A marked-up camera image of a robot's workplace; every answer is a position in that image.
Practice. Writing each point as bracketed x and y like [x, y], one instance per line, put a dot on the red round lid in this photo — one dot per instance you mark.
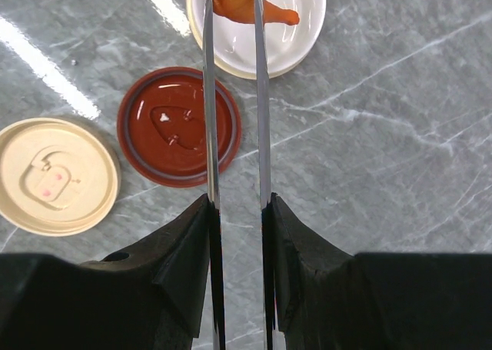
[161, 127]

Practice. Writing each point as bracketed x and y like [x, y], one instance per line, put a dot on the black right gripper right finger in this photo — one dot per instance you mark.
[320, 297]

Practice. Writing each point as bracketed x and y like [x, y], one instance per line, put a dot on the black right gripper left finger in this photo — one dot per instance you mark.
[148, 295]

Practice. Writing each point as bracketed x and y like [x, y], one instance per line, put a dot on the beige round lid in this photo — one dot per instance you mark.
[58, 177]

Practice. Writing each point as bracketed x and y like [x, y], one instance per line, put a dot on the pink lunch bowl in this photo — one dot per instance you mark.
[285, 45]

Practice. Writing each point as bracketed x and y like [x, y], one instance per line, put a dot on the metal serving tongs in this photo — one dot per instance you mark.
[264, 148]

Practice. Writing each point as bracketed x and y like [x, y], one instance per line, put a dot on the orange fried shrimp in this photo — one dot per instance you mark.
[242, 11]

